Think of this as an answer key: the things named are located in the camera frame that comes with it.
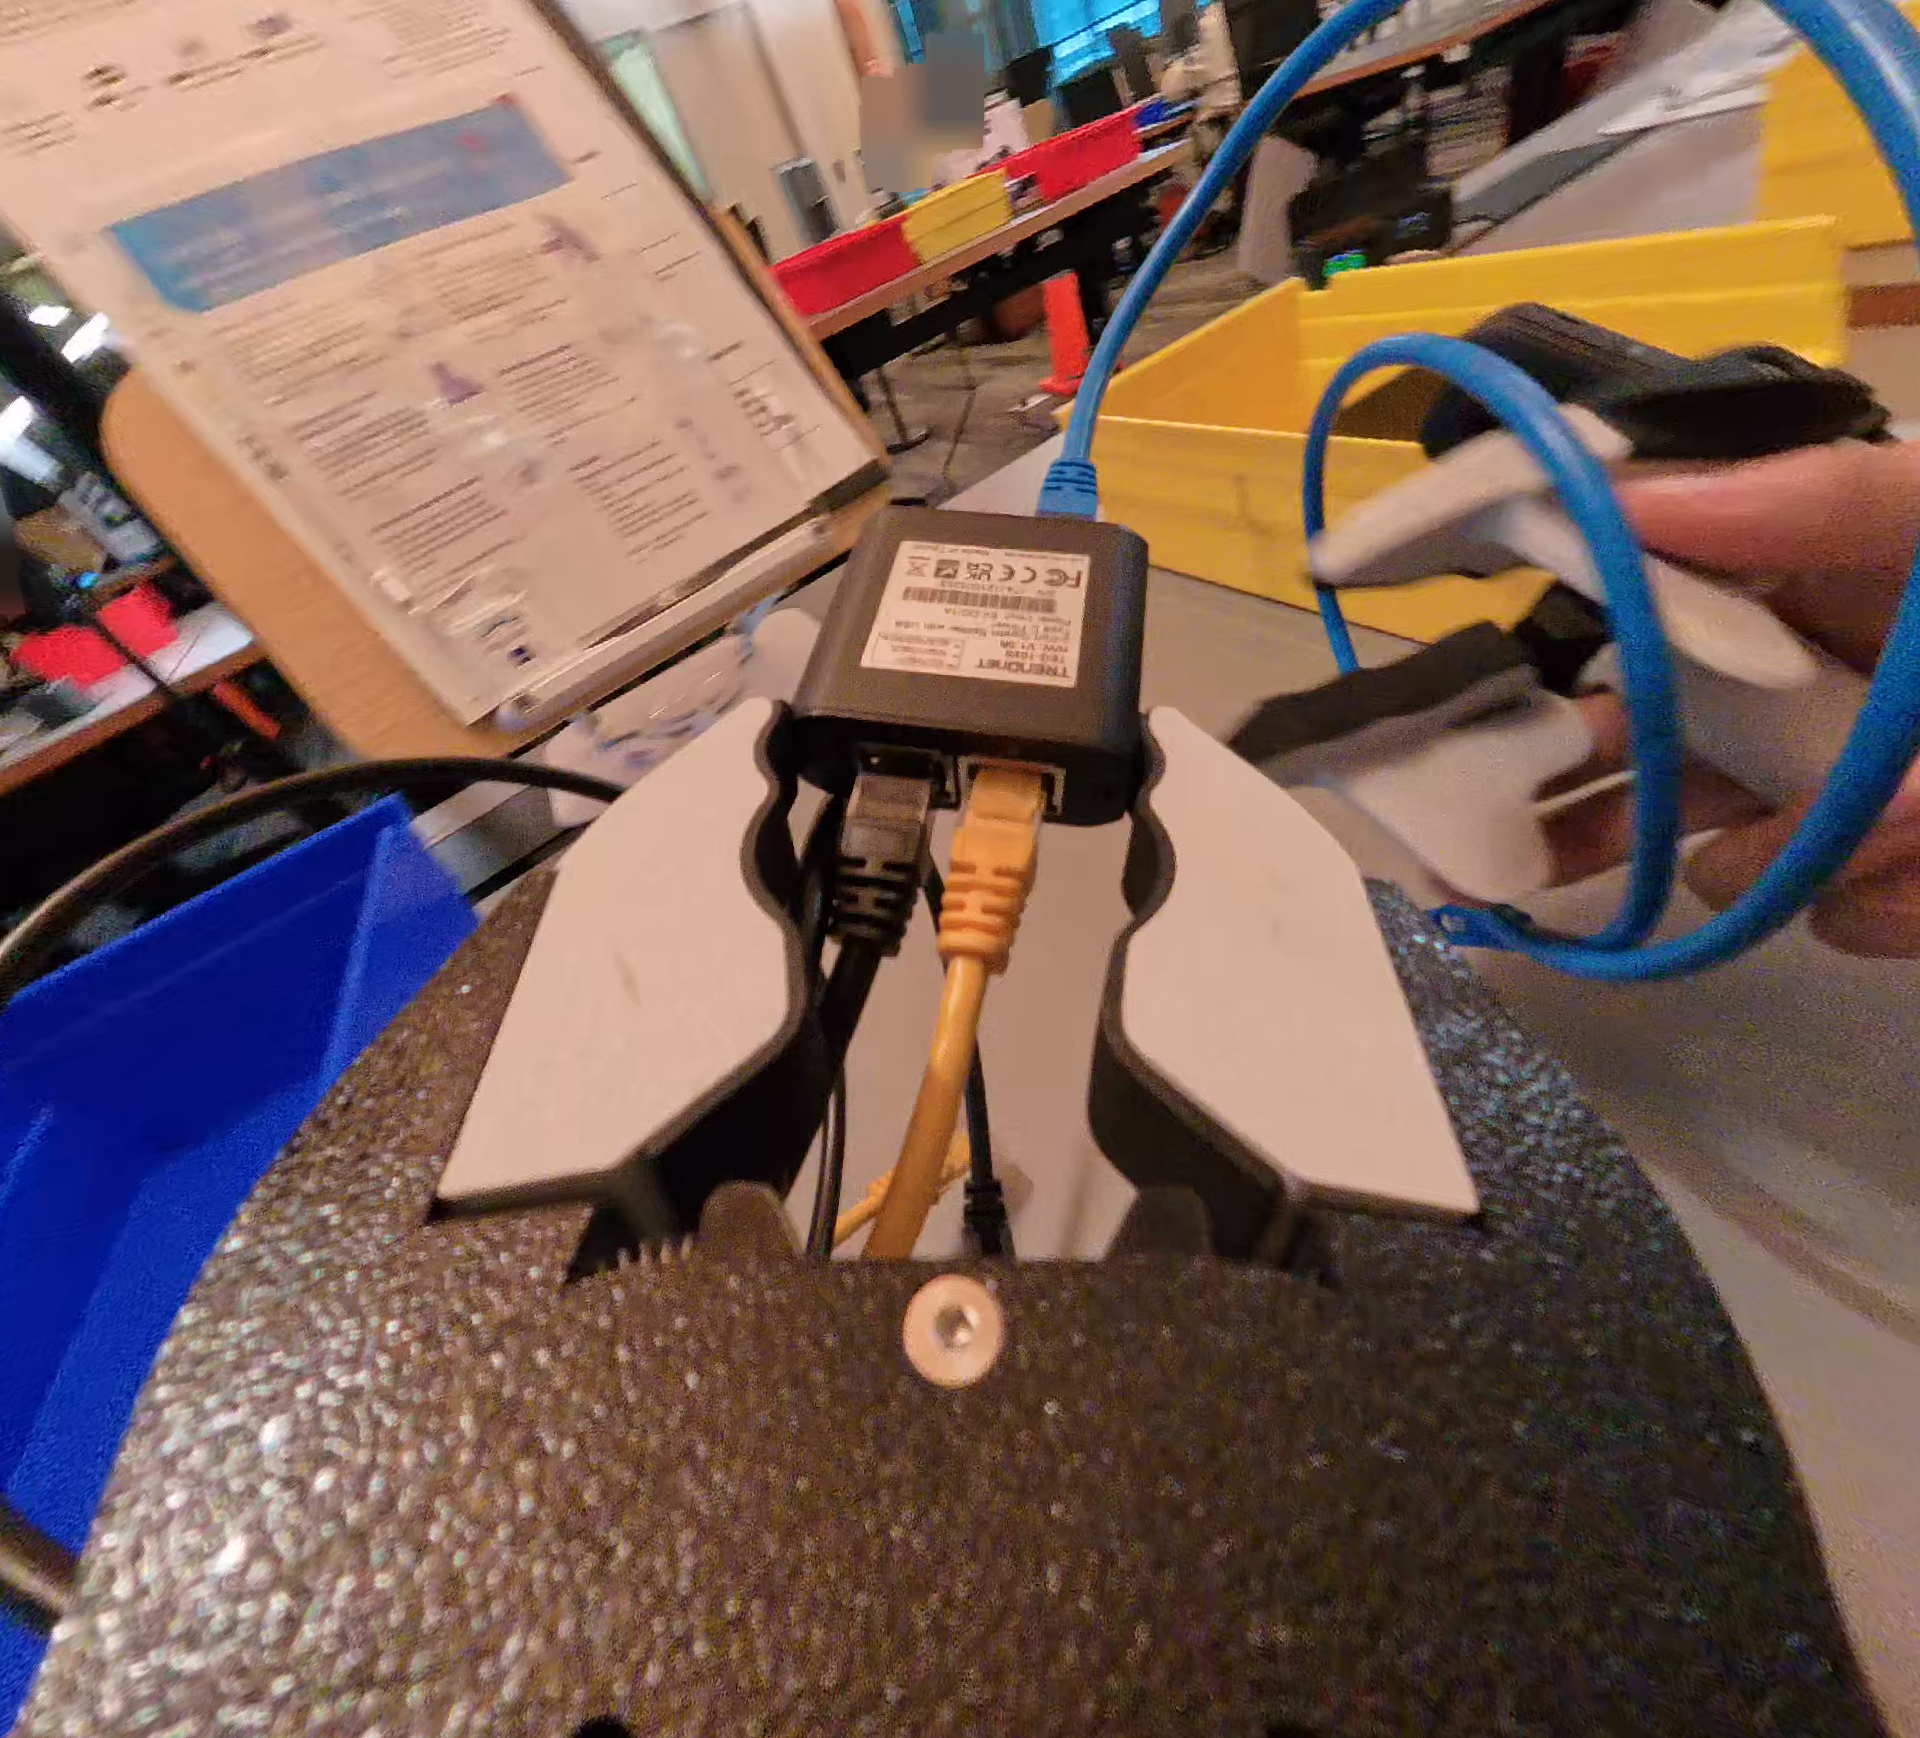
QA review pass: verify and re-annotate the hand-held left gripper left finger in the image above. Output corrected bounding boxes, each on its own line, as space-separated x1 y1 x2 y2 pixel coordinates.
433 697 834 1251

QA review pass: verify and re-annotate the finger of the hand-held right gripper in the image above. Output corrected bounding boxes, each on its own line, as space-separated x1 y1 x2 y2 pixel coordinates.
1228 624 1595 911
1310 406 1639 596

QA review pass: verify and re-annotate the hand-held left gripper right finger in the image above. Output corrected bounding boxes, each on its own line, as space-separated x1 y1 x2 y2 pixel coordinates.
1086 706 1484 1262

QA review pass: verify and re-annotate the black ethernet cable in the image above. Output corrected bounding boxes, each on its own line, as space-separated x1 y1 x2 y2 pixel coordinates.
0 754 1021 1266

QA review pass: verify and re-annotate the orange ethernet cable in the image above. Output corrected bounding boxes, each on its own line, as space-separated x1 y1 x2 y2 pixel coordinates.
833 762 1050 1262

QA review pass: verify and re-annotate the blue ethernet cable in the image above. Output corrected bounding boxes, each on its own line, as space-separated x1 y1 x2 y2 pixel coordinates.
1034 0 1920 983

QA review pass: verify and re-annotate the black network adapter box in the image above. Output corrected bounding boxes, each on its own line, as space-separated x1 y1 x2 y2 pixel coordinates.
790 505 1152 829

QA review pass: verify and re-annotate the blue plastic bin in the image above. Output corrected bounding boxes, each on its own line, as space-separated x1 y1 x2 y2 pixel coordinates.
0 793 482 1688

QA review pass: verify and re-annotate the grey desk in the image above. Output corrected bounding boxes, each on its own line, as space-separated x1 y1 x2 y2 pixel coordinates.
420 0 1920 1738

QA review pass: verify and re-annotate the person's right hand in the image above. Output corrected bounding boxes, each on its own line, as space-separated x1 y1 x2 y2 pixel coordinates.
1538 436 1920 962

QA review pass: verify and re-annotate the orange traffic cone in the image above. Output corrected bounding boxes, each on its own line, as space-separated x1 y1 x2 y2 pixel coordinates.
1031 273 1090 397

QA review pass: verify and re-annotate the red plastic bin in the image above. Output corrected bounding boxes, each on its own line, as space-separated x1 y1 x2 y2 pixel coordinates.
768 214 921 318
1001 107 1145 203

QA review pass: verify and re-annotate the black computer monitor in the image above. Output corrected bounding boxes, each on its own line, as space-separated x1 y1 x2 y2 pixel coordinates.
1218 0 1325 101

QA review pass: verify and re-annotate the long wooden table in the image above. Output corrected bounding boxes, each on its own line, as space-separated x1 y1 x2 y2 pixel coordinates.
802 135 1201 347

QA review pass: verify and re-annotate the small yellow plastic bin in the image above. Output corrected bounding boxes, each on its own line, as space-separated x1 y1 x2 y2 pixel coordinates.
900 168 1014 263

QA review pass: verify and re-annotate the instruction sheet on clipboard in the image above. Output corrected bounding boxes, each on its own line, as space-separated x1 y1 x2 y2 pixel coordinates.
0 0 903 765

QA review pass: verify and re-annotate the printed instruction sheet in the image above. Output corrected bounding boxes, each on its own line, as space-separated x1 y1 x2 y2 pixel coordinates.
0 0 895 728

